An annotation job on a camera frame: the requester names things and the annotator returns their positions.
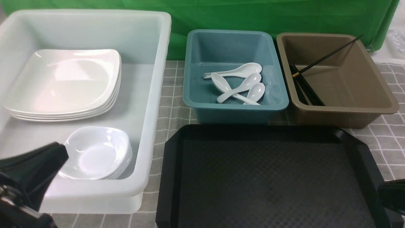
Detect black chopstick gold tip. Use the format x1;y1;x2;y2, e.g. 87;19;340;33
292;34;364;78

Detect small white square bowl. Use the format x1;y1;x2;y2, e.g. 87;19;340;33
59;126;133;180

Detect large white square plate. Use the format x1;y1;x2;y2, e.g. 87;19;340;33
3;49;121;115

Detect white ceramic spoon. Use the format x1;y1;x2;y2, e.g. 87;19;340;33
217;73;262;103

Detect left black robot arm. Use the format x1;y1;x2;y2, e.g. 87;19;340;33
0;142;69;228

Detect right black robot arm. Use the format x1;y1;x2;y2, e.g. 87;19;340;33
377;179;405;216

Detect white spoon right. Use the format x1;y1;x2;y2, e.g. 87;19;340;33
247;83;265;103

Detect white spoon middle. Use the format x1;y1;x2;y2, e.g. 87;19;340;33
211;73;259;105

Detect teal plastic bin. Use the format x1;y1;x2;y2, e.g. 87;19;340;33
183;30;289;125

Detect white spoon top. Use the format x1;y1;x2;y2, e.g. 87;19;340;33
215;63;262;78

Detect large translucent white bin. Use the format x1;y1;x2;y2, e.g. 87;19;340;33
0;9;171;214

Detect black chopsticks in bin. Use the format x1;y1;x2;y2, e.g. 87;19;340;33
289;63;325;106

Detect lower stacked white plates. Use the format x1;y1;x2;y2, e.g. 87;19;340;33
11;76;122;122

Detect stacked small white bowls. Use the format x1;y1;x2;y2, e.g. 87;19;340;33
59;141;133;180

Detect brown plastic bin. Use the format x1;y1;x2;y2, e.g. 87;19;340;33
276;32;399;129

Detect black serving tray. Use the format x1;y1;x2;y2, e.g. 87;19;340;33
156;124;404;228

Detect grey checkered tablecloth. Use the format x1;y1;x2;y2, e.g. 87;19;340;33
52;61;405;228

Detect green backdrop cloth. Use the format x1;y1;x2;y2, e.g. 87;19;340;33
1;0;399;60

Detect clear plastic bag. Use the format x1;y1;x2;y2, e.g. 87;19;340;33
387;30;405;57

